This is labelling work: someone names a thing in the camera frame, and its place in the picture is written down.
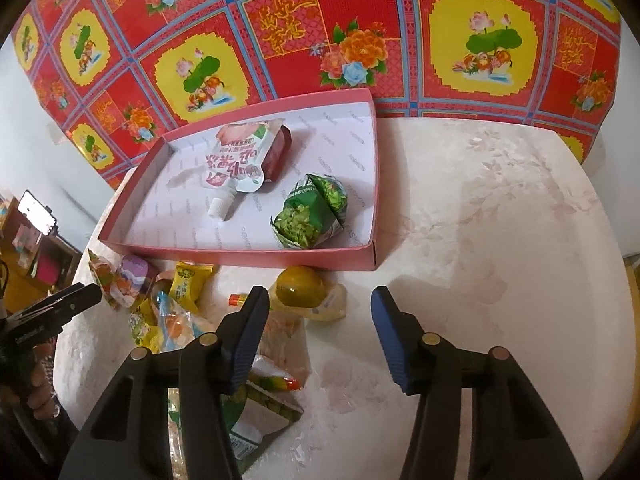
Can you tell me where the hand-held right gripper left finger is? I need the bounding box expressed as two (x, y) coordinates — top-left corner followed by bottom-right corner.
(59, 285), (271, 480)

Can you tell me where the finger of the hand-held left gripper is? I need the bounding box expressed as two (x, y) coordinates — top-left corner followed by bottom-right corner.
(5, 282), (102, 336)

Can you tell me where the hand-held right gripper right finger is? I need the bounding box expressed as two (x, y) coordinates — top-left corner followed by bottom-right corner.
(370, 285), (585, 480)

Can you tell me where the clear peach snack packet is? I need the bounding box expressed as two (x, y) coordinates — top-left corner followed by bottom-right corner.
(257, 310), (311, 386)

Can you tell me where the orange and green snack packet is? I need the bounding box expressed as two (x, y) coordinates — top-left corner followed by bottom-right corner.
(87, 249), (121, 311)

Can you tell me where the yellow fruit jelly cup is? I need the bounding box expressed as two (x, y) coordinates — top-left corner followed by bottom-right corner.
(267, 265), (347, 322)

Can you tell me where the purple snack packet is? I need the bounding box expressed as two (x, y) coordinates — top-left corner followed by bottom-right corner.
(115, 254), (156, 308)

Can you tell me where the clear orange snack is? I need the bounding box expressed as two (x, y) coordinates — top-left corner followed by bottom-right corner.
(150, 292), (211, 353)

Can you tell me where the green pea snack packet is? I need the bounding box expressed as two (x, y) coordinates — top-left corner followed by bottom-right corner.
(220, 380), (305, 476)
(270, 172), (348, 251)

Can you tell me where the yellow and green snack packet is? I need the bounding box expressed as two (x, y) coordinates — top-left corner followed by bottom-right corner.
(129, 300), (161, 353)

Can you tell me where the pink cardboard box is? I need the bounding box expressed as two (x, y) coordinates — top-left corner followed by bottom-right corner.
(96, 87), (381, 272)

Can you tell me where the person's left hand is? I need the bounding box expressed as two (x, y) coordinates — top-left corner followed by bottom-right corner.
(22, 354), (62, 422)

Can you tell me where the wooden shelf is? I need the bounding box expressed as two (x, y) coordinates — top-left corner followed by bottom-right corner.
(0, 195), (83, 311)

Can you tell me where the smartphone on stand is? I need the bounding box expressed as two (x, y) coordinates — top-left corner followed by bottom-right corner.
(17, 190), (57, 236)

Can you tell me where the white spouted drink pouch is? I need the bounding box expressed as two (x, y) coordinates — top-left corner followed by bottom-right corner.
(201, 119), (286, 222)

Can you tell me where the dark red snack packet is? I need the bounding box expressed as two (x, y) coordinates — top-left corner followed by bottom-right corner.
(262, 126), (292, 181)

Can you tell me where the red floral printed cloth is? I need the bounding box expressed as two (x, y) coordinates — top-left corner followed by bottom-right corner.
(11, 0), (623, 191)

